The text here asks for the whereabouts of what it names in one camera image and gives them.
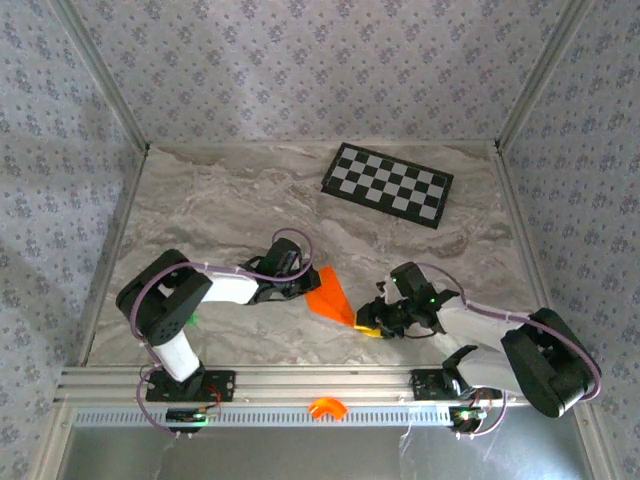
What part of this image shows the orange paper sheet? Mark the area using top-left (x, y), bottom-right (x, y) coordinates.
top-left (304, 265), bottom-right (357, 327)

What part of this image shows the silver metal sheet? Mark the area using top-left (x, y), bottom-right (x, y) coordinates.
top-left (59, 424), bottom-right (596, 480)

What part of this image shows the orange curved plastic piece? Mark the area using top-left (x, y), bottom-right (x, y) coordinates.
top-left (307, 396), bottom-right (348, 421)

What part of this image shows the black white checkerboard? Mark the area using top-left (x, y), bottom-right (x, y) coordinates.
top-left (320, 142), bottom-right (455, 231)

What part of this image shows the floral patterned cloth panel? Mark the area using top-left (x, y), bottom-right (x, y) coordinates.
top-left (0, 0), bottom-right (146, 480)
top-left (64, 0), bottom-right (581, 146)
top-left (499, 0), bottom-right (640, 480)

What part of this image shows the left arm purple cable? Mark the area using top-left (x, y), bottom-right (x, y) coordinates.
top-left (129, 227), bottom-right (315, 441)

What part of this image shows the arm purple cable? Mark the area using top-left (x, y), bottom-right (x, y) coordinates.
top-left (129, 227), bottom-right (315, 441)
top-left (415, 262), bottom-right (603, 441)

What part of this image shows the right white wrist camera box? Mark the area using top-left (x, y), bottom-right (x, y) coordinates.
top-left (375, 277), bottom-right (404, 305)

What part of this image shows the wide aluminium mounting rail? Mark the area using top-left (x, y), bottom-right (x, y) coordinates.
top-left (53, 365), bottom-right (596, 404)

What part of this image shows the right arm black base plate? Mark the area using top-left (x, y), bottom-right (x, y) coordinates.
top-left (410, 368), bottom-right (503, 401)

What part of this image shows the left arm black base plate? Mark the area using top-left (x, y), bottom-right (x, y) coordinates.
top-left (145, 369), bottom-right (236, 403)

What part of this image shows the slotted grey cable duct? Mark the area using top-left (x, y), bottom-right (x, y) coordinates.
top-left (72, 405), bottom-right (581, 427)

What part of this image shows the aluminium table side rail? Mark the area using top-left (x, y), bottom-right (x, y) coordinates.
top-left (492, 142), bottom-right (571, 364)
top-left (74, 143), bottom-right (151, 369)

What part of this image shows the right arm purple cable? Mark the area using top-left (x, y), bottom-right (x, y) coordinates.
top-left (415, 262), bottom-right (603, 441)

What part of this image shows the aluminium frame post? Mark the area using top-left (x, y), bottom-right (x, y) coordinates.
top-left (52, 0), bottom-right (151, 152)
top-left (494, 0), bottom-right (596, 152)

